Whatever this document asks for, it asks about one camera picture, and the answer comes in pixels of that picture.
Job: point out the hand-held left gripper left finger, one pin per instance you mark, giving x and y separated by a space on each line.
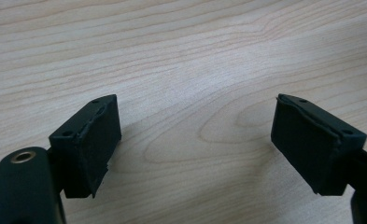
87 146

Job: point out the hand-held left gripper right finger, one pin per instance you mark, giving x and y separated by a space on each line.
308 146

